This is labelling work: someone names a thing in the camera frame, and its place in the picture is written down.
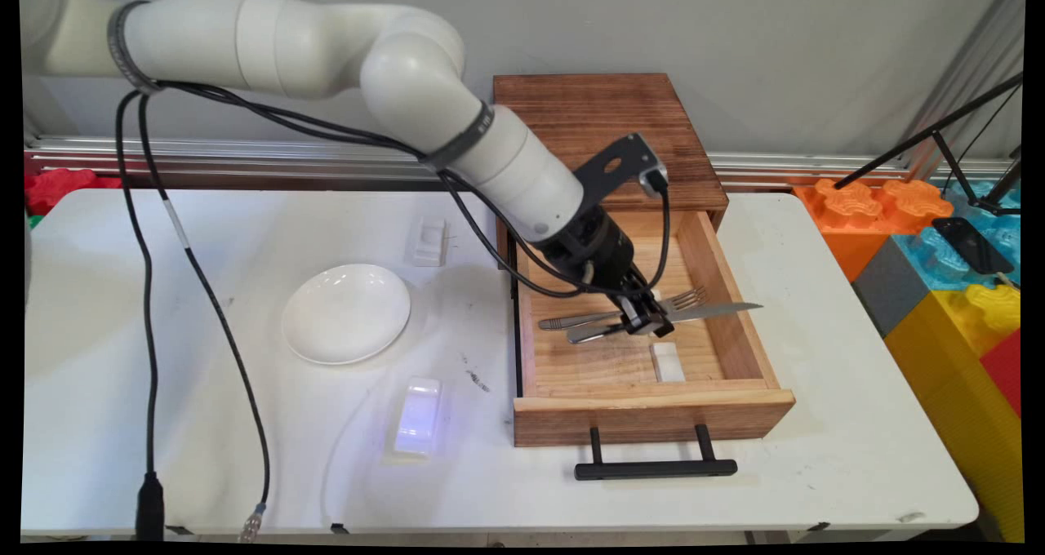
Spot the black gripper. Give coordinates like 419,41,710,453
539,205,676,342

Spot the silver table knife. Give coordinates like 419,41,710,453
566,301,764,345

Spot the light wooden drawer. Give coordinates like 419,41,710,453
510,211,797,448

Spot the silver fork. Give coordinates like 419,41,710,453
538,286,708,331

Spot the orange foam block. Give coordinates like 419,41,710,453
792,178,954,282

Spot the dark wooden drawer cabinet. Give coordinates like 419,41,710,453
492,73,730,270

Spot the grey foam block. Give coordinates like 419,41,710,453
852,237,932,340

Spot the blue foam block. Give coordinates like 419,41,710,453
894,181,1021,295

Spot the round white plate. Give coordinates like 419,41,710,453
282,263,412,366

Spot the black tripod stand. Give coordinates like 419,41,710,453
833,73,1025,217

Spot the black smartphone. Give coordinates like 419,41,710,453
931,218,1014,277

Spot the red foam block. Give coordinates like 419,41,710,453
24,167,123,217
978,329,1023,420

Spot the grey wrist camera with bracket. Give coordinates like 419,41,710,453
574,133,671,205

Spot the black drawer handle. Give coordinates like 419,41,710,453
574,424,738,481

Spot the aluminium rail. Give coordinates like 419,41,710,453
24,135,1013,190

